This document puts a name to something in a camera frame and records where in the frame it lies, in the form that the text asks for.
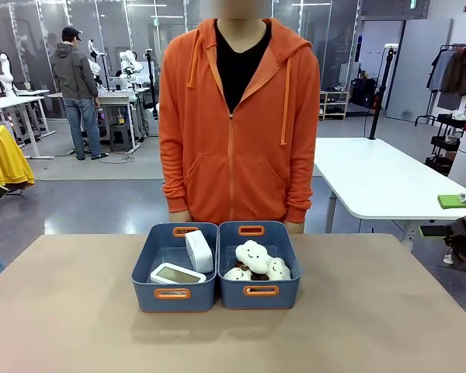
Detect white cloud plush toy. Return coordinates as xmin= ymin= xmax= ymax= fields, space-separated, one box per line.
xmin=235 ymin=239 xmax=272 ymax=274
xmin=223 ymin=266 xmax=253 ymax=281
xmin=266 ymin=256 xmax=292 ymax=281

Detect white digital clock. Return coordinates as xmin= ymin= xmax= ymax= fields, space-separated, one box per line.
xmin=184 ymin=229 xmax=214 ymax=274
xmin=150 ymin=262 xmax=207 ymax=285

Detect person's left hand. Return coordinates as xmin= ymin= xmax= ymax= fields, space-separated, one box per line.
xmin=284 ymin=219 xmax=306 ymax=235

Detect yellow garment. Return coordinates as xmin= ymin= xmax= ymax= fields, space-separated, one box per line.
xmin=0 ymin=124 xmax=36 ymax=187

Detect black utility cart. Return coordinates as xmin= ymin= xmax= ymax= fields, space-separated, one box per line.
xmin=424 ymin=113 xmax=466 ymax=176

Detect white table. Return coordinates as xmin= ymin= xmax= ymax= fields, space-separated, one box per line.
xmin=313 ymin=137 xmax=466 ymax=249

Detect white long desk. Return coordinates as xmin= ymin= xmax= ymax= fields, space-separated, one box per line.
xmin=0 ymin=89 xmax=57 ymax=160

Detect clothes rack with garments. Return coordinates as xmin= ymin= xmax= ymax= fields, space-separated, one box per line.
xmin=414 ymin=43 xmax=466 ymax=127

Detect black tripod pole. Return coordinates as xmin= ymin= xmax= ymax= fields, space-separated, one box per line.
xmin=367 ymin=44 xmax=398 ymax=141

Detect grey plastic stool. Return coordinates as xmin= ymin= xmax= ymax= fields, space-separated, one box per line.
xmin=109 ymin=123 xmax=134 ymax=153

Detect man in grey jacket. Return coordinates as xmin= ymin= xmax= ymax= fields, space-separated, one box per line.
xmin=48 ymin=26 xmax=110 ymax=162

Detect black bags pile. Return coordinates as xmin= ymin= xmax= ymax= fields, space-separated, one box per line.
xmin=349 ymin=76 xmax=381 ymax=109

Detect low shoe shelf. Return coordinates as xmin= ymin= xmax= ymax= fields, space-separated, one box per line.
xmin=318 ymin=90 xmax=350 ymax=120

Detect person in orange hoodie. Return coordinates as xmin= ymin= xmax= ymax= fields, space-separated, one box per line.
xmin=158 ymin=17 xmax=322 ymax=235

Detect blue basket orange handles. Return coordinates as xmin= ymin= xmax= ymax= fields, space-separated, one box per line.
xmin=217 ymin=220 xmax=302 ymax=311
xmin=130 ymin=222 xmax=220 ymax=313

